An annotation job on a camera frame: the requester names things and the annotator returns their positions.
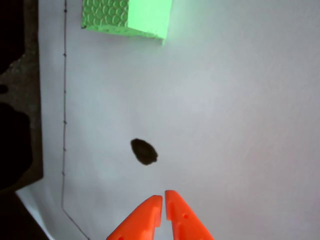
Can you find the white paper sheet with drawn frame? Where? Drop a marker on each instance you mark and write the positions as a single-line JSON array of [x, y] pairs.
[[200, 112]]

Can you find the green textured foam cube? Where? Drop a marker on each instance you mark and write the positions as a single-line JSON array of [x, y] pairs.
[[125, 17]]

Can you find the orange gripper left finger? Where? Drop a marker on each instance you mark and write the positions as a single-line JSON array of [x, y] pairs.
[[142, 222]]

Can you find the black marker dot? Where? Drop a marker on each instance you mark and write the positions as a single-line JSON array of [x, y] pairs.
[[144, 151]]

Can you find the black cast metal stand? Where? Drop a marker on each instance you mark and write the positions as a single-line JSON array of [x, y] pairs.
[[22, 100]]

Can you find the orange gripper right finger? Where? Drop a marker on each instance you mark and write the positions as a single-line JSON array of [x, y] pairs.
[[182, 220]]

